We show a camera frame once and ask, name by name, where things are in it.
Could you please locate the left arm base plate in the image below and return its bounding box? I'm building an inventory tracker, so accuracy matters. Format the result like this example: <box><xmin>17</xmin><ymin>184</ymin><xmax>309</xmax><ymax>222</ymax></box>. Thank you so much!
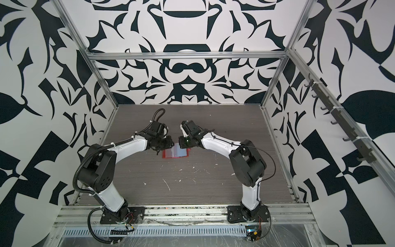
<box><xmin>100</xmin><ymin>206</ymin><xmax>146</xmax><ymax>224</ymax></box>

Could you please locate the black corrugated cable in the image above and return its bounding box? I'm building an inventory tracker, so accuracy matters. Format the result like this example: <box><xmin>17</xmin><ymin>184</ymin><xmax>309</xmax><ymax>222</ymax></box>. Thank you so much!
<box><xmin>87</xmin><ymin>207</ymin><xmax>124</xmax><ymax>245</ymax></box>

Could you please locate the small circuit board right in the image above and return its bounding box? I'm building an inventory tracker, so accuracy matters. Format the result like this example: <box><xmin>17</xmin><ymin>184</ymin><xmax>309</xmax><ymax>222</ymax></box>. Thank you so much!
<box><xmin>245</xmin><ymin>225</ymin><xmax>262</xmax><ymax>242</ymax></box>

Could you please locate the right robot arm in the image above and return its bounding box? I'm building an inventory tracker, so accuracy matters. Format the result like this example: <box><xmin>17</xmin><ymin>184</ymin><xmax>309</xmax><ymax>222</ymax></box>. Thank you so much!
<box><xmin>179</xmin><ymin>120</ymin><xmax>267</xmax><ymax>211</ymax></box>

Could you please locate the wall hook rack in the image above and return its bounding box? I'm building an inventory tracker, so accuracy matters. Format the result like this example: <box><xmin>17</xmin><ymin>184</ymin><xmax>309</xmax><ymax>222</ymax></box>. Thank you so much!
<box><xmin>305</xmin><ymin>74</ymin><xmax>377</xmax><ymax>164</ymax></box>

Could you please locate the small circuit board left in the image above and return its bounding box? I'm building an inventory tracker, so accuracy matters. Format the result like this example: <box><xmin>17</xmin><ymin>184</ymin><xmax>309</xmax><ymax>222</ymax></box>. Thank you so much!
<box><xmin>110</xmin><ymin>227</ymin><xmax>135</xmax><ymax>236</ymax></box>

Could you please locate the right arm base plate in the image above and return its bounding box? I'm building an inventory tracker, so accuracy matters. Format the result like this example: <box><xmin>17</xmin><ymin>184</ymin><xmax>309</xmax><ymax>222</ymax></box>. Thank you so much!
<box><xmin>226</xmin><ymin>204</ymin><xmax>271</xmax><ymax>224</ymax></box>

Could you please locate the small circuit board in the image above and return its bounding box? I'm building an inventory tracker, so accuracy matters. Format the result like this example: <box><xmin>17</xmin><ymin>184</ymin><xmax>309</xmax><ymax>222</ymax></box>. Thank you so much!
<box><xmin>245</xmin><ymin>225</ymin><xmax>262</xmax><ymax>242</ymax></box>
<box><xmin>110</xmin><ymin>227</ymin><xmax>135</xmax><ymax>236</ymax></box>

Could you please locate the red leather card holder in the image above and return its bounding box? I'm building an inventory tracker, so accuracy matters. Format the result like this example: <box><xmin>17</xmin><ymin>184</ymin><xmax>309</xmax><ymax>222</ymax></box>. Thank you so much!
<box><xmin>162</xmin><ymin>143</ymin><xmax>190</xmax><ymax>158</ymax></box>

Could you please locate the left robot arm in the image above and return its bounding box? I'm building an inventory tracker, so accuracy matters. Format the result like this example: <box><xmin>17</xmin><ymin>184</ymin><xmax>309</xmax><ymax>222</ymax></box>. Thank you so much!
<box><xmin>72</xmin><ymin>120</ymin><xmax>174</xmax><ymax>213</ymax></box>

